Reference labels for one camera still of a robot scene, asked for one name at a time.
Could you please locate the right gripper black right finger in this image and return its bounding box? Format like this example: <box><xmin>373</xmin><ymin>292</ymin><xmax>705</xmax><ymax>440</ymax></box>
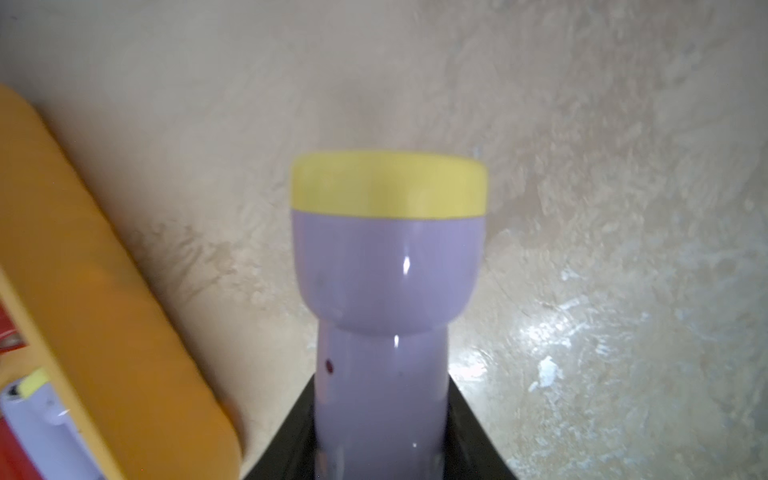
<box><xmin>443</xmin><ymin>377</ymin><xmax>518</xmax><ymax>480</ymax></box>

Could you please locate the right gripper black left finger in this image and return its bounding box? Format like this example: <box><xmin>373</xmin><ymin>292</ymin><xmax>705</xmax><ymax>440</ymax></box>
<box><xmin>244</xmin><ymin>376</ymin><xmax>317</xmax><ymax>480</ymax></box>

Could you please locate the yellow plastic storage tray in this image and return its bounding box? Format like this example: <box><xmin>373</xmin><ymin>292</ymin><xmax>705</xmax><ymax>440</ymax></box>
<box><xmin>1</xmin><ymin>88</ymin><xmax>242</xmax><ymax>479</ymax></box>

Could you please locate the purple flashlight yellow rim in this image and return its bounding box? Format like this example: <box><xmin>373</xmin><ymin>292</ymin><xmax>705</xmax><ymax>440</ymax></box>
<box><xmin>1</xmin><ymin>369</ymin><xmax>104</xmax><ymax>479</ymax></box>

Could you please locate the red flashlight white logo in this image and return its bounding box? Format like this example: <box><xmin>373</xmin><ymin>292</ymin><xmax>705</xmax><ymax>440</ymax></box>
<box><xmin>0</xmin><ymin>306</ymin><xmax>26</xmax><ymax>354</ymax></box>

